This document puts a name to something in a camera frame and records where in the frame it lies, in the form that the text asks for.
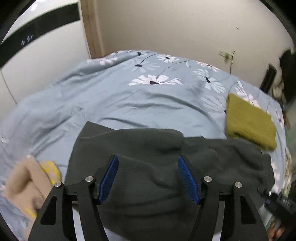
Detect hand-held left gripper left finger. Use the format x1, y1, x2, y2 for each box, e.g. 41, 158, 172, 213
28, 155, 119, 241

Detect wall socket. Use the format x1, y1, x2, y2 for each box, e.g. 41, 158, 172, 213
218, 49, 236, 63

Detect black rectangular object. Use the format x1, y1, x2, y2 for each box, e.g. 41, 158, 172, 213
260, 64, 277, 93

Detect beige fleece garment yellow trim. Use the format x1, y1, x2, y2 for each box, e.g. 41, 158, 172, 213
5, 155, 62, 218

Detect dark cloth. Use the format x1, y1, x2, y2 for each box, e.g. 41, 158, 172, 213
278, 49, 296, 105

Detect dark grey sweatpants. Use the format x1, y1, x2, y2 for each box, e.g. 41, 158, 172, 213
65, 121, 275, 241

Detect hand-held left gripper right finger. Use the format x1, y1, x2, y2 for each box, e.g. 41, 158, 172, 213
178, 155, 270, 241

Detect olive green folded cloth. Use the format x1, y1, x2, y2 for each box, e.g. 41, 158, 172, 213
225, 93, 277, 151

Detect light blue floral duvet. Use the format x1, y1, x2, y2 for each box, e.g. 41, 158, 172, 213
0, 50, 292, 241

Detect person's right hand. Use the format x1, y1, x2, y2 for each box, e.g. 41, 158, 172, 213
267, 221, 288, 241

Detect white wardrobe with black band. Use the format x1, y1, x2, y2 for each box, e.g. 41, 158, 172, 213
0, 0, 104, 106

